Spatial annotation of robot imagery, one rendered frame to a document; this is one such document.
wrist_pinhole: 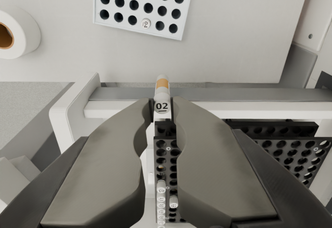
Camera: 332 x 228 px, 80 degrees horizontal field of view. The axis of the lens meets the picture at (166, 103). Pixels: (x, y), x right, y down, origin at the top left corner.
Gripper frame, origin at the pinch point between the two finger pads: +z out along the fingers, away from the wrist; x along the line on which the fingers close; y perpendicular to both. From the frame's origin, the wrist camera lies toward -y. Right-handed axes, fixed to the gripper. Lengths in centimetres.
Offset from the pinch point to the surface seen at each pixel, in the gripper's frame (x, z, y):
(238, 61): 12.5, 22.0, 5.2
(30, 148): -42, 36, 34
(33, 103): -84, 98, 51
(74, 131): -9.6, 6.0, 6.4
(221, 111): 6.4, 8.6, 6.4
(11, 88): -94, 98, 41
